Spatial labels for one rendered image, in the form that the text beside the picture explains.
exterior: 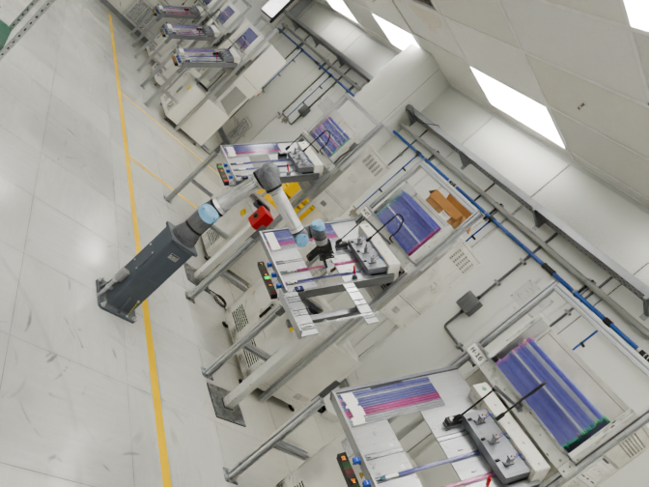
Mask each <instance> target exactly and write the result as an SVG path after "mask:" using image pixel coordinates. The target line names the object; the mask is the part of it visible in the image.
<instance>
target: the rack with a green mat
mask: <svg viewBox="0 0 649 487"><path fill-rule="evenodd" d="M39 1H40V0H32V1H31V2H30V3H29V4H28V6H27V7H26V8H25V9H24V10H23V11H22V12H21V13H20V14H19V16H18V17H17V18H16V19H15V20H14V21H13V22H12V23H11V24H10V26H9V25H8V24H6V23H5V22H4V21H3V20H1V19H0V61H1V60H2V59H3V58H4V57H5V56H6V55H7V54H8V52H9V51H10V50H11V49H12V48H13V47H14V46H15V45H16V44H17V42H18V41H19V40H20V39H21V38H22V37H23V36H24V35H25V34H26V33H27V32H28V30H29V29H30V28H31V27H32V26H33V25H34V24H35V23H36V22H37V21H38V19H39V18H40V17H41V16H42V15H43V14H44V13H45V12H46V11H47V10H48V8H49V7H50V6H51V5H52V4H53V3H54V2H55V1H56V0H46V1H45V2H44V3H43V5H42V6H41V7H40V8H39V9H38V10H37V11H36V12H35V13H34V15H33V16H32V17H31V18H30V19H29V20H28V21H27V22H26V23H25V24H24V26H23V27H22V28H21V29H20V30H19V31H18V32H17V33H16V34H15V35H14V37H13V38H12V39H11V40H10V41H9V42H8V43H7V40H8V38H9V36H10V34H11V33H12V31H13V29H14V28H15V27H16V25H17V24H18V23H19V22H20V21H21V20H22V19H23V18H24V17H25V16H26V15H27V14H28V13H29V12H30V11H31V10H32V9H33V7H34V6H35V5H36V4H37V3H38V2H39ZM6 43H7V44H6Z"/></svg>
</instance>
